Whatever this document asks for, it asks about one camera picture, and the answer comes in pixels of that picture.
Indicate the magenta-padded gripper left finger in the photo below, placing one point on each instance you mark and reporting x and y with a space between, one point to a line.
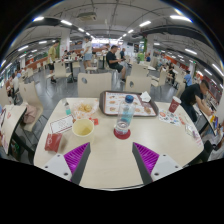
76 156

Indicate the group of beige chairs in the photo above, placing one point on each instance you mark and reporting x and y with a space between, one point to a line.
60 70

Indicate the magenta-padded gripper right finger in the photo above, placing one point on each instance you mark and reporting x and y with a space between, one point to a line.
148 156

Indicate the ceiling air conditioner unit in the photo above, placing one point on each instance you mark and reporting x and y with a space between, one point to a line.
86 16

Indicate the group of ceiling lights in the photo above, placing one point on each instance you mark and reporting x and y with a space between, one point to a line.
181 17

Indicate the beige chair with round hole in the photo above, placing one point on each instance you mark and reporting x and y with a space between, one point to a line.
95 86
138 85

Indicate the red paper cup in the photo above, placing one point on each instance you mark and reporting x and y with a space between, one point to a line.
174 105

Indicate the white card with red print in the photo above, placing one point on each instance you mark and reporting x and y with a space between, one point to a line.
61 124

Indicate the printed sticker sheet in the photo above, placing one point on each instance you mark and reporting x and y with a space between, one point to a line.
169 118

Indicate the red paper packet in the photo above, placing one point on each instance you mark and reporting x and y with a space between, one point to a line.
53 142

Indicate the flat round red coaster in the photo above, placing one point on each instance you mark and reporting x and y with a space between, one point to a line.
122 137

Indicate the brown food tray with liner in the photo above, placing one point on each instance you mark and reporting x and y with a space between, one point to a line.
111 103

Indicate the clear blue-capped water bottle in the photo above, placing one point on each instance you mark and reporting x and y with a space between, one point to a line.
125 115

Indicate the person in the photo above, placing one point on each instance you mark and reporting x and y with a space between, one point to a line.
187 79
52 56
112 60
191 96
87 50
14 83

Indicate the pink bag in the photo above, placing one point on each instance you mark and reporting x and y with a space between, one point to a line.
30 114

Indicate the cream plastic cup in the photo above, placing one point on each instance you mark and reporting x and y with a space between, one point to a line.
83 126

